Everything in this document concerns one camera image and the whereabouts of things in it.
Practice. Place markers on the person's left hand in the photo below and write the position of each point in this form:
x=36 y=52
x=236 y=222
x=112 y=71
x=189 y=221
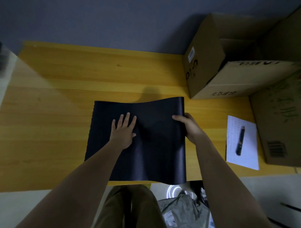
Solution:
x=122 y=136

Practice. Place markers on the olive trousers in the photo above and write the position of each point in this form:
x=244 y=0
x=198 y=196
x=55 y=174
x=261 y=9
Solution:
x=141 y=206

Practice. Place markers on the person's right forearm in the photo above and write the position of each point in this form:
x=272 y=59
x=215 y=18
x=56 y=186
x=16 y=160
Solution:
x=223 y=188

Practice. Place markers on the black rod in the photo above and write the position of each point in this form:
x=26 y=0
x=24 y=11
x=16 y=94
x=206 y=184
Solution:
x=291 y=207

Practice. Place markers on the yellow wooden table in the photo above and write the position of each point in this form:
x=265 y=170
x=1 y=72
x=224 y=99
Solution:
x=47 y=117

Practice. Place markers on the large printed cardboard box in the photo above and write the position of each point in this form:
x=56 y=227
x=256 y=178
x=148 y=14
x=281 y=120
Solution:
x=277 y=117

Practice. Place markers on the black pen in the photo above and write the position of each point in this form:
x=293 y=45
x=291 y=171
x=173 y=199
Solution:
x=240 y=141

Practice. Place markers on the grey plastic bag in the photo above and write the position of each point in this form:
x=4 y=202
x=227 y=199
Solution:
x=181 y=211

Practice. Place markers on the white paper sheet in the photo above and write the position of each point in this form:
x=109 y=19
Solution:
x=249 y=152

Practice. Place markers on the person's right hand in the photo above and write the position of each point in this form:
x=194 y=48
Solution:
x=192 y=131

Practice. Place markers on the person's left forearm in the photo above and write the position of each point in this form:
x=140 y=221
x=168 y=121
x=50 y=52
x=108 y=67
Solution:
x=70 y=192

